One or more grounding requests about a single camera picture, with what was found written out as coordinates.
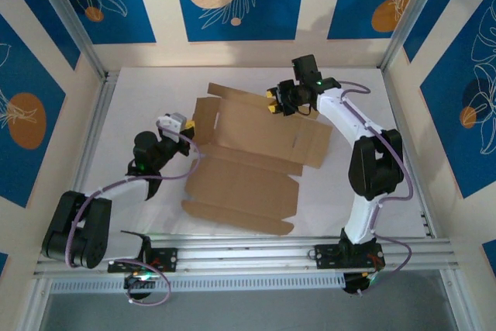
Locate brown cardboard paper box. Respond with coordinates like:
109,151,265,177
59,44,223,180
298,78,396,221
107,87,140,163
181,81,334,236

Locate black controller board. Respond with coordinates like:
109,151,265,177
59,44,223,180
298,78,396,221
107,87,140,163
343,271,383,296
123,271,158,301

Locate aluminium side rail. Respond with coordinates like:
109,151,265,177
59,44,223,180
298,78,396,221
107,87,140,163
381,69,438,238
56,71,121,247

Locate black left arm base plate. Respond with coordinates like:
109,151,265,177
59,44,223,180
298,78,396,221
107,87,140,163
107,247,179,274

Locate aluminium frame post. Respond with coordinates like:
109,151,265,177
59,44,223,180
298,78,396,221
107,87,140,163
27,0,109,81
379,0,453,73

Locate aluminium rail frame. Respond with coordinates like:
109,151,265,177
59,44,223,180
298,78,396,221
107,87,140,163
33,234,460,281

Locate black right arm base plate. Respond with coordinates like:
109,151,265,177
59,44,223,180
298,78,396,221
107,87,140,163
314,243,385,270

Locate grey slotted cable duct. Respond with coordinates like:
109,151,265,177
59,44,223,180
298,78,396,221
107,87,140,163
48,271,346,294

